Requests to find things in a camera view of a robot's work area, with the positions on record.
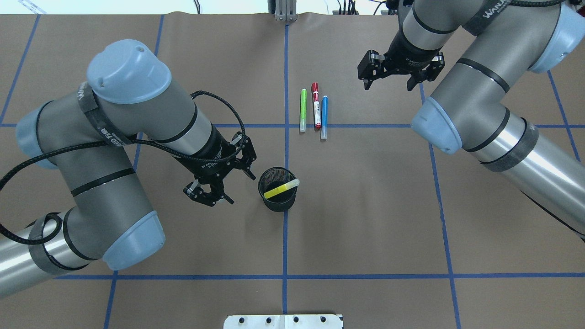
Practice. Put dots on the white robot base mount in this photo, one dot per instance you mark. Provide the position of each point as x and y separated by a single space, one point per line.
285 321

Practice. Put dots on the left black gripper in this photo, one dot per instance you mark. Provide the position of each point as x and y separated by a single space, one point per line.
211 157

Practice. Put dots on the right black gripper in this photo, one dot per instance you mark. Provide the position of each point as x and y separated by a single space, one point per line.
406 55

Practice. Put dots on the blue highlighter pen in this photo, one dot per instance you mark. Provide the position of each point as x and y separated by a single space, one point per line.
324 118

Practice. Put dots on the yellow highlighter pen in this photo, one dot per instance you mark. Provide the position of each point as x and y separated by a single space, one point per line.
281 189

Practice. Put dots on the red capped marker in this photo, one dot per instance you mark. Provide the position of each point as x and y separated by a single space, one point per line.
316 105

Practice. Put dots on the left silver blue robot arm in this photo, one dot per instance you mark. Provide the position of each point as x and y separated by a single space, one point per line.
129 97

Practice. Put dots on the black mesh pen cup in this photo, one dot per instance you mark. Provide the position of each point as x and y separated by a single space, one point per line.
274 177

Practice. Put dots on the green highlighter pen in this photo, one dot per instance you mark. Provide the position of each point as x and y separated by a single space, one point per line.
302 110

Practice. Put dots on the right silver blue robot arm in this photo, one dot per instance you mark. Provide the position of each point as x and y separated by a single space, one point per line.
465 112

